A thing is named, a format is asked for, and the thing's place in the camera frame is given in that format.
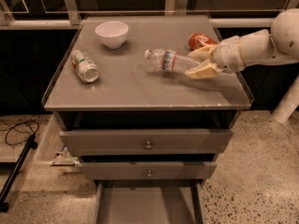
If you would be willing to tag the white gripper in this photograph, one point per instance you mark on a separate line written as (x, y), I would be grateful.
(226, 55)

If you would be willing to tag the clear plastic water bottle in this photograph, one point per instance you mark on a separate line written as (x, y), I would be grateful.
(170, 61)

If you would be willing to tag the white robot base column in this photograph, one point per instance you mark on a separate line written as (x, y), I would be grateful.
(288, 103)

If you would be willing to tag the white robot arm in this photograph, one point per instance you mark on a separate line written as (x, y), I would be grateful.
(277, 46)

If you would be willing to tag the grey drawer cabinet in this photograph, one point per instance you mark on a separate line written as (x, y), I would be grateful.
(131, 94)

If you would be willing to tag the grey top drawer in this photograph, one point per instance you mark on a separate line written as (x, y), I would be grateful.
(132, 142)

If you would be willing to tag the grey drawer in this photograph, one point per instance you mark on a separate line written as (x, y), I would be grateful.
(149, 202)
(132, 142)
(138, 170)

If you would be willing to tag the round top drawer knob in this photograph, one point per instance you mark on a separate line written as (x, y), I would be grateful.
(148, 146)

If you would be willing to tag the grey middle drawer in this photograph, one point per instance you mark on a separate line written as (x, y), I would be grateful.
(138, 170)

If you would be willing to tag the grey bottom drawer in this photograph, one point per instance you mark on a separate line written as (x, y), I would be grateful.
(149, 202)

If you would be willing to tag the red cola can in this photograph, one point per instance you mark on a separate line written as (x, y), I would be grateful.
(199, 40)

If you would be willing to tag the white ceramic bowl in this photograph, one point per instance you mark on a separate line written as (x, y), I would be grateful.
(112, 34)

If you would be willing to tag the silver green soda can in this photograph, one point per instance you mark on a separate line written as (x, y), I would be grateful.
(84, 66)

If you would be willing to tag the black floor stand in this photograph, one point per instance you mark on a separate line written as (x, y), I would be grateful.
(31, 143)

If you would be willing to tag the metal railing frame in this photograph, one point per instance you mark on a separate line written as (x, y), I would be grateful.
(70, 14)

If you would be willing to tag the metal drawer slide bracket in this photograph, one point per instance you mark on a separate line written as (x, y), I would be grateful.
(64, 158)

